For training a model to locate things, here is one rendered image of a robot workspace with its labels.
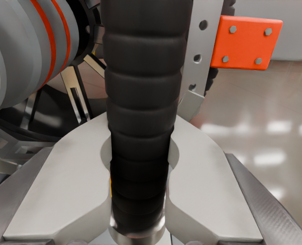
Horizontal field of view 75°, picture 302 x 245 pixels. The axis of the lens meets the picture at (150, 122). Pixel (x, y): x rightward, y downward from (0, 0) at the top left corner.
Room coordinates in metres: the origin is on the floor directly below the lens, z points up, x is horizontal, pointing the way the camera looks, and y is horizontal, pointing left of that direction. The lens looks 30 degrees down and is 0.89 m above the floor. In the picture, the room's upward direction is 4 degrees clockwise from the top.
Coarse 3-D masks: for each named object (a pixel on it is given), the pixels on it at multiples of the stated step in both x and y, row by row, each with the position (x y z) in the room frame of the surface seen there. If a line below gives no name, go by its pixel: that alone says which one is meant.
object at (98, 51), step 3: (99, 6) 0.80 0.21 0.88; (99, 9) 0.80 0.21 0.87; (99, 12) 0.80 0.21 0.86; (87, 27) 0.80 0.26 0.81; (87, 30) 0.80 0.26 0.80; (99, 45) 0.84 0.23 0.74; (102, 45) 0.85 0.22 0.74; (96, 48) 0.84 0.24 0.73; (99, 48) 0.84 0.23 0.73; (102, 48) 0.85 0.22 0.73; (96, 51) 0.84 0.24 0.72; (99, 51) 0.84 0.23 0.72; (102, 51) 0.85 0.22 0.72; (96, 54) 0.84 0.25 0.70; (99, 54) 0.84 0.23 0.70; (102, 54) 0.85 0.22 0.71; (99, 57) 0.84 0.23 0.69; (102, 57) 0.85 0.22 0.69
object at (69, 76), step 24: (72, 0) 0.43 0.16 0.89; (96, 0) 0.40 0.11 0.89; (96, 24) 0.40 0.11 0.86; (72, 72) 0.39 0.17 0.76; (48, 96) 0.53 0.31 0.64; (72, 96) 0.39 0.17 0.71; (0, 120) 0.36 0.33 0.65; (24, 120) 0.39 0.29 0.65; (48, 120) 0.43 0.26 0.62; (72, 120) 0.45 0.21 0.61
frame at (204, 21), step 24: (192, 0) 0.30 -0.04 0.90; (216, 0) 0.30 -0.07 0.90; (192, 24) 0.30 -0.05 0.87; (216, 24) 0.30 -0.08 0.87; (192, 48) 0.30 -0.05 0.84; (192, 72) 0.30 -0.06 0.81; (192, 96) 0.30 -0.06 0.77; (0, 144) 0.31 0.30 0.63; (24, 144) 0.33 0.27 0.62; (48, 144) 0.33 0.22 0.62; (0, 168) 0.28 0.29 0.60
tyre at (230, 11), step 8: (224, 0) 0.39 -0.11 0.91; (232, 0) 0.39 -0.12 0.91; (224, 8) 0.39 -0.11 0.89; (232, 8) 0.39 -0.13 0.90; (208, 72) 0.39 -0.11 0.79; (216, 72) 0.39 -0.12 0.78; (208, 80) 0.39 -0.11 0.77; (208, 88) 0.39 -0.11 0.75; (0, 128) 0.36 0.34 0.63; (8, 128) 0.37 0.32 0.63; (16, 136) 0.36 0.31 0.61; (24, 136) 0.37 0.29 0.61
